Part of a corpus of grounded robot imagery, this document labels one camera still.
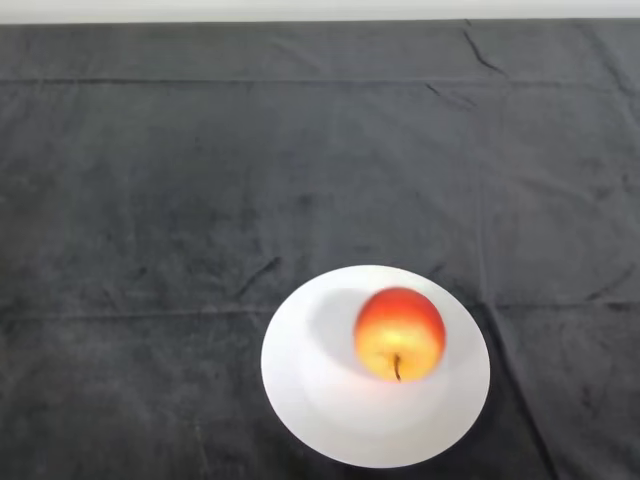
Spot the red yellow apple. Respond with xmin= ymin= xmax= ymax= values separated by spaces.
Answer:
xmin=353 ymin=286 xmax=447 ymax=385

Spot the white round plate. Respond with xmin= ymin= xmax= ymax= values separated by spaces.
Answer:
xmin=260 ymin=264 xmax=492 ymax=470

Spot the black table cloth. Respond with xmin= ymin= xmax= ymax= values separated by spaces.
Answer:
xmin=0 ymin=18 xmax=640 ymax=480

